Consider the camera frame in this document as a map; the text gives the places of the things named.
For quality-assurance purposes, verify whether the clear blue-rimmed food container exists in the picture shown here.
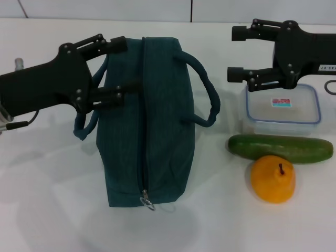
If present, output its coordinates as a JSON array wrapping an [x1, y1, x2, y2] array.
[[241, 83, 322, 138]]

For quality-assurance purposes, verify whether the dark teal insulated lunch bag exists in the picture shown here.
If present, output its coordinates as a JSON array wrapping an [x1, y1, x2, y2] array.
[[72, 36, 221, 208]]

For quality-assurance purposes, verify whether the green cucumber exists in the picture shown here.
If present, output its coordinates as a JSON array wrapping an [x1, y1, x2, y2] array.
[[227, 134, 334, 165]]

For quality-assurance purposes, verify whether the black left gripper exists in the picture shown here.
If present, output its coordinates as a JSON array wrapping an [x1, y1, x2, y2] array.
[[0, 33, 143, 118]]

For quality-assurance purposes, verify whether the orange pear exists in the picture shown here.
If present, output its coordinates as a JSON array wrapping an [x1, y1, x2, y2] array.
[[250, 154, 297, 204]]

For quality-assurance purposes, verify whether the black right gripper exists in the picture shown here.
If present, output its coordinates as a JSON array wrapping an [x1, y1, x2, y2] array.
[[227, 18, 336, 93]]

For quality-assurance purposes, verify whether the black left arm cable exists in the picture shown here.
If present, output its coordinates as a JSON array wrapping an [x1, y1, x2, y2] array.
[[6, 110, 40, 131]]

